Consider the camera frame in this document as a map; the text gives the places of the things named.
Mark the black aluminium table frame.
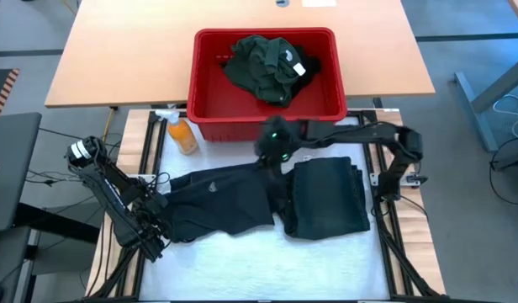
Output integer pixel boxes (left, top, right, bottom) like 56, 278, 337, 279
86, 108, 447, 303

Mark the dark green garment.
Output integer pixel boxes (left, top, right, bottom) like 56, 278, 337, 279
223, 35, 310, 109

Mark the red plastic bin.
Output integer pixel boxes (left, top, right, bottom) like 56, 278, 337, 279
186, 27, 348, 143

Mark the grey desk leg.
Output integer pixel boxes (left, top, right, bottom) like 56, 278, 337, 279
454, 54, 518, 152

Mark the dark navy garment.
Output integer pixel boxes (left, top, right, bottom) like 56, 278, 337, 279
160, 162, 294, 245

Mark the white floor cable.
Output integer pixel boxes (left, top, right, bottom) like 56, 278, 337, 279
492, 94, 518, 142

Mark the orange black striped floor mat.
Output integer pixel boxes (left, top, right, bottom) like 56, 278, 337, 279
0, 68, 20, 118

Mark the black floor cable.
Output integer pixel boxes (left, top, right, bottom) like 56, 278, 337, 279
25, 168, 115, 190

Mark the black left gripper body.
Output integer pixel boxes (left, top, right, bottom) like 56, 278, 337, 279
131, 194, 173, 263

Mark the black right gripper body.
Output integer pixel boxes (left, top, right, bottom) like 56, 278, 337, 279
253, 115, 305, 172

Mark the orange spray bottle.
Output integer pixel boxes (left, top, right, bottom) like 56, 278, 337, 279
155, 109, 200, 157

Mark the white table mat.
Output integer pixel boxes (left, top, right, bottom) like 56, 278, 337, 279
139, 116, 390, 302

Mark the black metal base bar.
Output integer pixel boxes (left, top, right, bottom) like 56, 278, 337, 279
14, 204, 101, 245

